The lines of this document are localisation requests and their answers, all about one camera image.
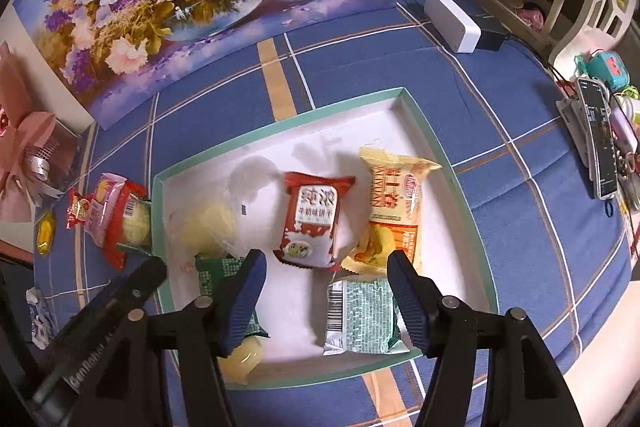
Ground white tray with teal rim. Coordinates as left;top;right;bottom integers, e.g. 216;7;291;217
150;87;500;390

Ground pink flower bouquet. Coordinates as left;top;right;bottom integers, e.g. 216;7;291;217
0;39;83;223

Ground black cable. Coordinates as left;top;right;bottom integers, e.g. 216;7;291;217
505;32;576;98

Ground clear bun packet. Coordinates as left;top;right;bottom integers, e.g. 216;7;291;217
167;157;281;258

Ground pale green barcode packet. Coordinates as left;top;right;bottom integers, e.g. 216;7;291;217
322;277;408;356

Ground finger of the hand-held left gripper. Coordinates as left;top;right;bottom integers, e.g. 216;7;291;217
102;257;168;315

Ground blue and white wrapper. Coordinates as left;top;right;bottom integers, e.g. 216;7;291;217
25;287;56;350

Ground white power adapter box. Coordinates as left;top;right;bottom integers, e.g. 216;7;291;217
424;0;482;54

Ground lilac gadget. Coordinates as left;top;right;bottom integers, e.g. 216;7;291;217
607;104;638;155

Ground clear rice cracker packet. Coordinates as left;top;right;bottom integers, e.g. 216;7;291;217
122;197;153;254

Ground grey phone stand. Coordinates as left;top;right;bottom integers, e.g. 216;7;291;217
556;94;598;198

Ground pink item under chair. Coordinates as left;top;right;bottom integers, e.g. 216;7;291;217
515;4;546;30

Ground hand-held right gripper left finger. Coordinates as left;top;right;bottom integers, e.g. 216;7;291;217
65;248;268;427

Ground pink snack packet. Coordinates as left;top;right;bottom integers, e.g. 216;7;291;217
85;173;128;248

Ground red milk biscuit packet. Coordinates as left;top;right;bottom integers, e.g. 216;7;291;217
272;172;357;271

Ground clear plastic box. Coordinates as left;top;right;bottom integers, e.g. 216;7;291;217
47;122;91;198

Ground red gold-patterned snack packet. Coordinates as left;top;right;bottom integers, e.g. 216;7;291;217
102;179;151;271

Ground dark green snack packet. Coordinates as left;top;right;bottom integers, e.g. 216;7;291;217
194;252;271;340

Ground yellow jelly cup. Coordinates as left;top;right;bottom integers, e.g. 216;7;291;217
217;334;265;383

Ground yellow cake packet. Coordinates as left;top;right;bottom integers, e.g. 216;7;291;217
340;146;443;280

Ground yellow wrapped candy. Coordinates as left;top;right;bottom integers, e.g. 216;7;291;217
34;212;56;255

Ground black adapter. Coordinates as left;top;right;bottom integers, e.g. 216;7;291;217
475;14;510;52

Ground teal toy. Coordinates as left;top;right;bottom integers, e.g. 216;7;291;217
585;51;632;92

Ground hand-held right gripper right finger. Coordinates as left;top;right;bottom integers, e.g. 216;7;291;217
387;249;586;427

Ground smartphone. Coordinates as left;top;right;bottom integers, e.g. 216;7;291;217
575;77;620;200

